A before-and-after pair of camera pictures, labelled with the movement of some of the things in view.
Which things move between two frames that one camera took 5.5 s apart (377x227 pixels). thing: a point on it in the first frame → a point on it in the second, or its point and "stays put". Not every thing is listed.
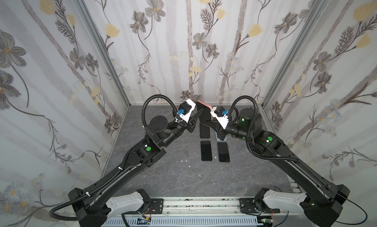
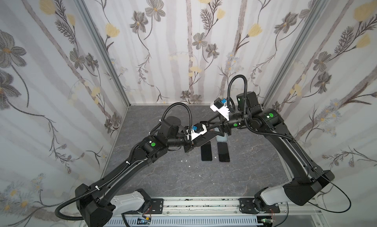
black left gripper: x=191 y=126 → x=190 y=141
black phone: x=205 y=149 stays put
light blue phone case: x=225 y=139 stays put
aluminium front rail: x=195 y=207 stays put
